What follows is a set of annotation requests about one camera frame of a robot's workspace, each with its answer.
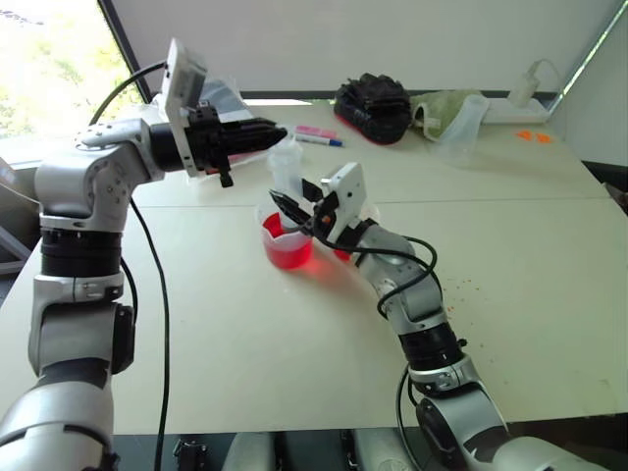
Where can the black crumpled cloth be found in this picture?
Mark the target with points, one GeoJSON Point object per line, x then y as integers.
{"type": "Point", "coordinates": [373, 108]}

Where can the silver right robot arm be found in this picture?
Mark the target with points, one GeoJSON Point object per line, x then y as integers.
{"type": "Point", "coordinates": [422, 304]}

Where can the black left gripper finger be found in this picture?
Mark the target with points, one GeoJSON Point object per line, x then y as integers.
{"type": "Point", "coordinates": [252, 144]}
{"type": "Point", "coordinates": [255, 128]}

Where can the black window frame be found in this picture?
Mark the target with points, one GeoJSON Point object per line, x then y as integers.
{"type": "Point", "coordinates": [128, 54]}

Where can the large clear plastic beaker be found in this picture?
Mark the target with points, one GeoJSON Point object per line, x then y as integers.
{"type": "Point", "coordinates": [463, 135]}

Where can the grey rounded shape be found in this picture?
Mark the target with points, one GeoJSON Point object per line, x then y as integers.
{"type": "Point", "coordinates": [252, 454]}
{"type": "Point", "coordinates": [382, 451]}

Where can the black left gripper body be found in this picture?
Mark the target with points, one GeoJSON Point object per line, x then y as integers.
{"type": "Point", "coordinates": [206, 135]}

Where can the clear cup with red liquid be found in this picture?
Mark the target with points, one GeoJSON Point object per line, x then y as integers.
{"type": "Point", "coordinates": [289, 255]}

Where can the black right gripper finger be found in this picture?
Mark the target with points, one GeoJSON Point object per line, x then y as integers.
{"type": "Point", "coordinates": [297, 222]}
{"type": "Point", "coordinates": [289, 202]}

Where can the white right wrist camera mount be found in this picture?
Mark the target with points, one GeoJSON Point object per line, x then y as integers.
{"type": "Point", "coordinates": [348, 191]}

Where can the grey furniture frame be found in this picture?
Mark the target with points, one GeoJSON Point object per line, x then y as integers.
{"type": "Point", "coordinates": [12, 245]}

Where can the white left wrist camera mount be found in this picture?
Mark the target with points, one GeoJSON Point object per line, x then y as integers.
{"type": "Point", "coordinates": [179, 83]}

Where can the empty clear plastic cup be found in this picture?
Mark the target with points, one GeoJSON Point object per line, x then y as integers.
{"type": "Point", "coordinates": [284, 167]}

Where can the green crumpled cloth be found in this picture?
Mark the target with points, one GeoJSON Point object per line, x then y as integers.
{"type": "Point", "coordinates": [441, 105]}

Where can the white marker with blue cap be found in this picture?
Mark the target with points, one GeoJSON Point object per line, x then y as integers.
{"type": "Point", "coordinates": [321, 141]}

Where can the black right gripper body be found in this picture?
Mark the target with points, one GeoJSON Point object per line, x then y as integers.
{"type": "Point", "coordinates": [329, 203]}

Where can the small black rounded shape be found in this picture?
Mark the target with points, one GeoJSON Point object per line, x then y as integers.
{"type": "Point", "coordinates": [191, 454]}

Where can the orange scrap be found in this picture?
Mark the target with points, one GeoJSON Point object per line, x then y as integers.
{"type": "Point", "coordinates": [542, 138]}
{"type": "Point", "coordinates": [525, 134]}

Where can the dark object beside table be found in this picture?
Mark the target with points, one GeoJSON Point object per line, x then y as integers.
{"type": "Point", "coordinates": [613, 184]}

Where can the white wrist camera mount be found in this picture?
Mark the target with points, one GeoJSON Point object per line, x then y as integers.
{"type": "Point", "coordinates": [179, 83]}
{"type": "Point", "coordinates": [348, 191]}

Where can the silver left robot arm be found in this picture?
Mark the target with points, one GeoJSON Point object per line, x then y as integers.
{"type": "Point", "coordinates": [73, 181]}

